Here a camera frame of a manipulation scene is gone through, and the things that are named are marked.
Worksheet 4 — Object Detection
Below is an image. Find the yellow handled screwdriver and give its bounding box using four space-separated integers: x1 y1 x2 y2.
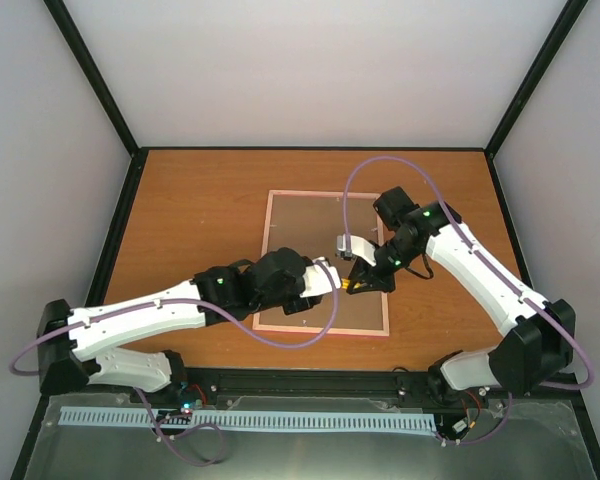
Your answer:
341 279 366 291

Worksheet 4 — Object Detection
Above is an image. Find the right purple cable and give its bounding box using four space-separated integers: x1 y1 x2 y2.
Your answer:
342 155 596 449

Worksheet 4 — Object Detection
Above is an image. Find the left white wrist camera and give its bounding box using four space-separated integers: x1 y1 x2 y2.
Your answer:
299 257 342 298

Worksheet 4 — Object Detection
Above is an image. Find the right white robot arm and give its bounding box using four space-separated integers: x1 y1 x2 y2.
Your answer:
336 187 576 400

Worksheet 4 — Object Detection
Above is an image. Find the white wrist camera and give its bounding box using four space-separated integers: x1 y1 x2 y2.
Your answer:
336 235 376 266
299 257 342 298

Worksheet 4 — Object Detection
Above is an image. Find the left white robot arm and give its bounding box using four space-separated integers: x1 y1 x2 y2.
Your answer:
36 247 341 403

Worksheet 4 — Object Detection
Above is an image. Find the right black corner post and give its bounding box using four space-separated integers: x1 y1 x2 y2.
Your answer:
484 0 588 160

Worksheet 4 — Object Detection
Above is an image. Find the black corner post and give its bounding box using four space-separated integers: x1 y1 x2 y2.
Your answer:
43 0 140 158
484 0 588 160

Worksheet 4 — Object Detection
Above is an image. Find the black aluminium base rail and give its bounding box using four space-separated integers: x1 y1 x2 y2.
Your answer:
129 367 581 414

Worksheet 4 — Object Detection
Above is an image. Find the left black corner post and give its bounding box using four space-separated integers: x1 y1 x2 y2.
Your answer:
43 0 140 158

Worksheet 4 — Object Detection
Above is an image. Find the pink picture frame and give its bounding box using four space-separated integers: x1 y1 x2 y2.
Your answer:
253 190 389 337

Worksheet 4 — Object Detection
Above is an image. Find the light blue cable duct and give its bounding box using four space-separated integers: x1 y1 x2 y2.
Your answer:
57 406 436 436

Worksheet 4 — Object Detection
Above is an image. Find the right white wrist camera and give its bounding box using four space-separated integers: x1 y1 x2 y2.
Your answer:
336 235 376 266

